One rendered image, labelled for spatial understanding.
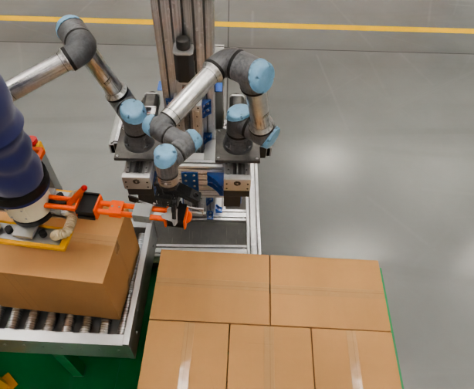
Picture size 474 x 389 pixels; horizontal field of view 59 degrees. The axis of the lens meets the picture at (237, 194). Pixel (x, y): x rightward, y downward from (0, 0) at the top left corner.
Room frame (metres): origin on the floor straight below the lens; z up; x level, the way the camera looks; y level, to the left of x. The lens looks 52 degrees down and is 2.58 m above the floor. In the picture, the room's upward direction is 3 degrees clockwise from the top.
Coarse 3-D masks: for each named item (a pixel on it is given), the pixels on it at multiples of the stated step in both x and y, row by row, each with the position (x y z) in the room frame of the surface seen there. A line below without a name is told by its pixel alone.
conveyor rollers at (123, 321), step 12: (132, 288) 0.93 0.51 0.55; (0, 312) 0.77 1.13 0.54; (12, 312) 0.77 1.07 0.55; (36, 312) 0.78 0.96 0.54; (48, 312) 0.78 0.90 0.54; (12, 324) 0.71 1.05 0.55; (36, 324) 0.72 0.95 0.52; (48, 324) 0.72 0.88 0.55; (72, 324) 0.73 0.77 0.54; (84, 324) 0.73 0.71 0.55; (108, 324) 0.74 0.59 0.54; (120, 324) 0.74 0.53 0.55
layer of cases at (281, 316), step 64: (192, 256) 1.13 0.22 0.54; (256, 256) 1.15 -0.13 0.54; (192, 320) 0.78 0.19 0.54; (256, 320) 0.79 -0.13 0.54; (320, 320) 0.81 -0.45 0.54; (384, 320) 0.83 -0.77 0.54; (192, 384) 0.48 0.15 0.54; (256, 384) 0.49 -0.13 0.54; (320, 384) 0.51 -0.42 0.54; (384, 384) 0.52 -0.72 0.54
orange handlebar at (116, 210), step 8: (40, 152) 1.22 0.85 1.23; (64, 200) 0.98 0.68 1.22; (112, 200) 0.98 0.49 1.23; (56, 208) 0.94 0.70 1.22; (64, 208) 0.94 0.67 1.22; (72, 208) 0.94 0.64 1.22; (112, 208) 0.94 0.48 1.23; (120, 208) 0.94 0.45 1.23; (128, 208) 0.96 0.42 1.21; (152, 208) 0.96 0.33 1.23; (160, 208) 0.96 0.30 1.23; (112, 216) 0.92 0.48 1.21; (120, 216) 0.92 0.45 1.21; (128, 216) 0.92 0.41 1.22; (152, 216) 0.92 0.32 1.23; (160, 216) 0.92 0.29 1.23
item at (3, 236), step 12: (0, 228) 0.90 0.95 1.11; (12, 228) 0.89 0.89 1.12; (48, 228) 0.91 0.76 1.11; (60, 228) 0.92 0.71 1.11; (0, 240) 0.85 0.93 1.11; (12, 240) 0.85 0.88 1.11; (24, 240) 0.85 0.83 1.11; (36, 240) 0.85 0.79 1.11; (48, 240) 0.86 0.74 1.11; (60, 240) 0.86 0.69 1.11
